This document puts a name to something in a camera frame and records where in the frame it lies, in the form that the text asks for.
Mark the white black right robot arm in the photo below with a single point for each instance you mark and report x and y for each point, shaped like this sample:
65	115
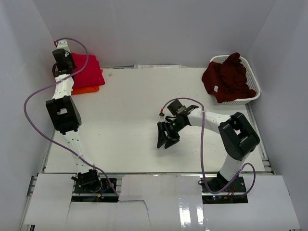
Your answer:
238	137

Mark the orange folded t shirt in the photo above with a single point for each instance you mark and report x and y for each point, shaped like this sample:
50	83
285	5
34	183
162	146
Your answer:
88	89

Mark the bright red t shirt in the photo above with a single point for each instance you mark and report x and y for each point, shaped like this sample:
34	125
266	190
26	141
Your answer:
91	75

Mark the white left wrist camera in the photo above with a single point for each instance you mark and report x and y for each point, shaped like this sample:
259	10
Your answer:
62	44

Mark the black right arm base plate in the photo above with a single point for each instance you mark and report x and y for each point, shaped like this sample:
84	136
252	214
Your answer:
229	196

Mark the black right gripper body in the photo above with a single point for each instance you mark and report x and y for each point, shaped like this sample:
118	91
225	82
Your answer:
173	128

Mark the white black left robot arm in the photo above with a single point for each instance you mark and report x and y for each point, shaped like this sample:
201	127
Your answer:
67	120

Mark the dark maroon t shirt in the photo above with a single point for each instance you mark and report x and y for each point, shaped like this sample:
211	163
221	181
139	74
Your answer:
227	81

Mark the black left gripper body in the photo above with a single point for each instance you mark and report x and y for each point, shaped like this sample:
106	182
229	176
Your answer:
70	62

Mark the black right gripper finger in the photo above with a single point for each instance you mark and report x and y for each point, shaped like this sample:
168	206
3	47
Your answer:
162	135
170	143

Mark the white plastic laundry basket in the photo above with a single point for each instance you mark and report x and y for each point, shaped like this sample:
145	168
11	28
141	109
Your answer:
251	80

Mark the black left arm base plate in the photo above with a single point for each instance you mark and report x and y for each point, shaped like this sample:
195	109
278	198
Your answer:
102	193

